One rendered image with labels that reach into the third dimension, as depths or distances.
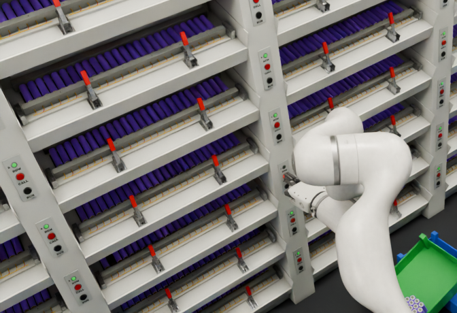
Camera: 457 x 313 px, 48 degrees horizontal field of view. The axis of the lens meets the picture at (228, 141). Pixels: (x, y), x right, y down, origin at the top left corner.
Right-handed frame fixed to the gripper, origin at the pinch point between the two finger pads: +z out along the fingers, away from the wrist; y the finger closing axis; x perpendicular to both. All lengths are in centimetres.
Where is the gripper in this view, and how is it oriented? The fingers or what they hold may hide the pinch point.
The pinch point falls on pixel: (290, 179)
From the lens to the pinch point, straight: 163.2
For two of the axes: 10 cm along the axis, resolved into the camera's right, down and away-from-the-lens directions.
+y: 8.5, -4.2, 3.3
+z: -4.9, -4.0, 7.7
